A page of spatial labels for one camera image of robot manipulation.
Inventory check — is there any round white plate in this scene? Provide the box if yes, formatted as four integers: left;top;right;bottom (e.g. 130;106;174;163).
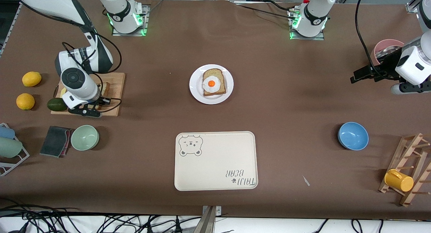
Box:
189;64;234;105

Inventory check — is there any black floor cable tangle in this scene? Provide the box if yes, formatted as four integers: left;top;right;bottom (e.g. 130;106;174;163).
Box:
0;204;202;233

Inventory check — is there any metal table edge bracket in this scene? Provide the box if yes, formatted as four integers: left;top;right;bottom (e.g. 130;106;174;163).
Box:
201;205;223;233

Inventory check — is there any round yellow lemon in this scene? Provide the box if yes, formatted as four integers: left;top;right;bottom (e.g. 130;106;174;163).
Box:
16;93;35;110

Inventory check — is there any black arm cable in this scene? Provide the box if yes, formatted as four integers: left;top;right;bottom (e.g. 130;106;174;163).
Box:
62;31;122;114
355;0;379;67

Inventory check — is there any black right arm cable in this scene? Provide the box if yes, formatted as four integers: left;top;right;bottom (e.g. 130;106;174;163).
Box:
62;31;122;114

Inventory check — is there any pink bowl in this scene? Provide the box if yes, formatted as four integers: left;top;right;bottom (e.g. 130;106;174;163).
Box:
370;39;405;70

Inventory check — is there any mint green bowl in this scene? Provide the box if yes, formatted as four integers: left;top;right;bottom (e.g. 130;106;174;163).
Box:
71;125;100;151

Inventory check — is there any blue bowl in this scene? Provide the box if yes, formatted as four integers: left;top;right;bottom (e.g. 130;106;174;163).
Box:
338;122;369;151

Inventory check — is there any black cable on table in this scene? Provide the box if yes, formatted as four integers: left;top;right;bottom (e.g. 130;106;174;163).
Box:
232;1;297;20

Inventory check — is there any light blue cup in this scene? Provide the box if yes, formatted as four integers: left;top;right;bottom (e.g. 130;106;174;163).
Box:
0;126;15;140

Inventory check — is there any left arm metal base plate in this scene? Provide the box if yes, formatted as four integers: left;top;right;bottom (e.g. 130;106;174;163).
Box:
288;9;325;41

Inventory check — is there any sage green cup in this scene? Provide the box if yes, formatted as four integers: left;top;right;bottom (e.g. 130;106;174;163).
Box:
0;137;23;158

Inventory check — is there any bamboo cutting board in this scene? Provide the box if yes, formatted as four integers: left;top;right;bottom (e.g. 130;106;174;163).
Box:
51;72;126;117

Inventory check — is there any dark green avocado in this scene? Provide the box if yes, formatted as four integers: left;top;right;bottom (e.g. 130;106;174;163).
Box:
47;98;69;112

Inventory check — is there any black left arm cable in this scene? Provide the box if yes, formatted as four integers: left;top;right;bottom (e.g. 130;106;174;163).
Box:
355;0;379;67

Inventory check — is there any yellow mug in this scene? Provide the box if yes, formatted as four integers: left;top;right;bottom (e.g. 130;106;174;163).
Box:
384;169;414;192

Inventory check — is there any white wire cup rack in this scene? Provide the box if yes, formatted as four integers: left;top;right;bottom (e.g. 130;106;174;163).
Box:
0;123;30;177

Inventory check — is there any bread slice under egg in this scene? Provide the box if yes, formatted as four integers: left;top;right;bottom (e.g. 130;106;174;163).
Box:
202;68;227;97

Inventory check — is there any cream bear print tray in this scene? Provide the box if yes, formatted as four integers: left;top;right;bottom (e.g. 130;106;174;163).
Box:
174;131;259;192

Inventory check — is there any wooden mug rack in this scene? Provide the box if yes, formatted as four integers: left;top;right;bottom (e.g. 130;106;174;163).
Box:
378;133;431;207

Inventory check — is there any fried egg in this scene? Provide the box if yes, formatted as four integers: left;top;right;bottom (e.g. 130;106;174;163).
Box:
203;75;222;94

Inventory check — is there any dark grey folded cloth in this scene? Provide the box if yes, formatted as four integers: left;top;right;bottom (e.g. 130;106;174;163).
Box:
40;126;72;158

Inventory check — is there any aluminium frame rail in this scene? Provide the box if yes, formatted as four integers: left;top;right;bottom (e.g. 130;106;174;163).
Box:
0;2;22;55
406;0;431;14

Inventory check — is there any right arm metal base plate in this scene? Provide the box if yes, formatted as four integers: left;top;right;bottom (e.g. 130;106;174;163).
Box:
112;4;150;37

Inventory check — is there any oval yellow lemon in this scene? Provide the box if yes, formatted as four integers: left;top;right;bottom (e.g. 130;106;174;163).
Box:
22;71;42;88

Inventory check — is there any pink folded cloth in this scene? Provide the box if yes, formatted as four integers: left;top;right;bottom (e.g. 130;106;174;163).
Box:
62;129;73;156

